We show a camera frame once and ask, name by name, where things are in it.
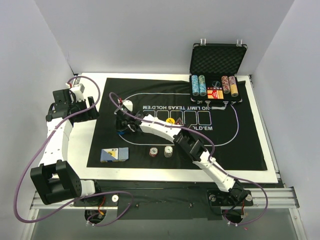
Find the yellow dealer button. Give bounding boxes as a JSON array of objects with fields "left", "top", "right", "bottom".
[{"left": 166, "top": 117, "right": 175, "bottom": 124}]

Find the red white chip stack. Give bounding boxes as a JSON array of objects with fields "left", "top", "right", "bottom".
[{"left": 149, "top": 147, "right": 158, "bottom": 157}]

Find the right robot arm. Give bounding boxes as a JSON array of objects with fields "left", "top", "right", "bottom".
[{"left": 114, "top": 104, "right": 248, "bottom": 205}]

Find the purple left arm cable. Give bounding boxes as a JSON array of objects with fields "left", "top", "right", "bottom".
[{"left": 13, "top": 76, "right": 135, "bottom": 227}]

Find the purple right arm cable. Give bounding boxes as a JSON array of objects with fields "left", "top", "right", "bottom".
[{"left": 109, "top": 91, "right": 270, "bottom": 227}]

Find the blue playing card deck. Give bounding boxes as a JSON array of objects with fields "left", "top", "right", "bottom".
[{"left": 100, "top": 147, "right": 129, "bottom": 163}]

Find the grey white chip stack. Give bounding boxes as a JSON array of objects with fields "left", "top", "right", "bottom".
[{"left": 164, "top": 146, "right": 173, "bottom": 158}]

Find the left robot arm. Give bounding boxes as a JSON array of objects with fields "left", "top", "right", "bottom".
[{"left": 30, "top": 83, "right": 103, "bottom": 206}]

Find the blue chip row left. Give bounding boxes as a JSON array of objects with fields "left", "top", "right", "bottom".
[{"left": 191, "top": 75, "right": 200, "bottom": 97}]

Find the blue chip row right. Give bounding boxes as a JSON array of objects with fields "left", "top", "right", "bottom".
[{"left": 198, "top": 75, "right": 207, "bottom": 97}]

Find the red orange card deck box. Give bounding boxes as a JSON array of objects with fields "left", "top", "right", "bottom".
[{"left": 207, "top": 89, "right": 224, "bottom": 100}]

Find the black poker table mat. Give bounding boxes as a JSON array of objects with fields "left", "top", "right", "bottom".
[{"left": 87, "top": 78, "right": 267, "bottom": 171}]

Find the black poker chip case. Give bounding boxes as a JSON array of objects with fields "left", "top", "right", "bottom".
[{"left": 189, "top": 38, "right": 248, "bottom": 110}]

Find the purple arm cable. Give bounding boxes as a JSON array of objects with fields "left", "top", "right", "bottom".
[
  {"left": 109, "top": 91, "right": 270, "bottom": 227},
  {"left": 13, "top": 76, "right": 135, "bottom": 227}
]

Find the red chip row in case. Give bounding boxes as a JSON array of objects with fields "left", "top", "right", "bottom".
[{"left": 221, "top": 75, "right": 231, "bottom": 94}]

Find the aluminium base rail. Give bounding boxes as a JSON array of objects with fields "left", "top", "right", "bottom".
[{"left": 30, "top": 187, "right": 300, "bottom": 210}]

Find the tan chip row in case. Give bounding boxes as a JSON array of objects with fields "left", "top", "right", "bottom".
[{"left": 228, "top": 76, "right": 239, "bottom": 98}]

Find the blue chip row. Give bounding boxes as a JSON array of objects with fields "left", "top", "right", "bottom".
[
  {"left": 191, "top": 75, "right": 200, "bottom": 97},
  {"left": 198, "top": 75, "right": 207, "bottom": 97}
]

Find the red triangular dealer marker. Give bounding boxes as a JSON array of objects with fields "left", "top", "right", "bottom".
[{"left": 174, "top": 117, "right": 184, "bottom": 126}]

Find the clear round button in case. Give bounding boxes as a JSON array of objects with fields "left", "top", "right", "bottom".
[{"left": 212, "top": 81, "right": 221, "bottom": 88}]

